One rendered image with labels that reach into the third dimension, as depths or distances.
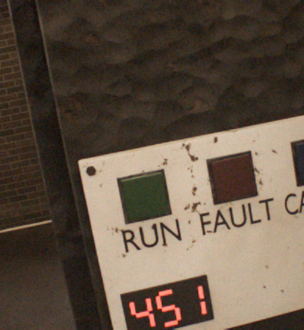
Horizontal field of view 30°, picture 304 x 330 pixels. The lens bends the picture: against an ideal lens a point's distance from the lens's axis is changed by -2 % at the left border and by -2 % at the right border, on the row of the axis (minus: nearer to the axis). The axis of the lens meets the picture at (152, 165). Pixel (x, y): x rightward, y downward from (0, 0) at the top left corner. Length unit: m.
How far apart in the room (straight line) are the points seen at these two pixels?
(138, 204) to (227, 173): 0.08
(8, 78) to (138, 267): 6.02
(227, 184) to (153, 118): 0.09
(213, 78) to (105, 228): 0.17
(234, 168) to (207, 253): 0.08
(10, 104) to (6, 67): 0.41
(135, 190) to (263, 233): 0.13
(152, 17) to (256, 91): 0.12
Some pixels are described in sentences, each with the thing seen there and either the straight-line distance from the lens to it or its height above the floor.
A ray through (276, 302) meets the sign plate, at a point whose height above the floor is 1.07.
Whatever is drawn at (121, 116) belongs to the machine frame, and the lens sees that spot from 0.51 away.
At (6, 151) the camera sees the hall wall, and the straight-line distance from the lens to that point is 6.51.
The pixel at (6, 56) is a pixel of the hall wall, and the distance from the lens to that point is 6.50.
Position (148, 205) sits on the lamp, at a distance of 0.49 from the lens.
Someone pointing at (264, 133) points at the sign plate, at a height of 1.23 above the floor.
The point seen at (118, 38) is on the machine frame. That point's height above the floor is 1.34.
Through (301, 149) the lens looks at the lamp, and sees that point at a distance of 0.53.
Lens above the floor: 1.29
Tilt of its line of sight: 8 degrees down
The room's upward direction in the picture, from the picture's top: 11 degrees counter-clockwise
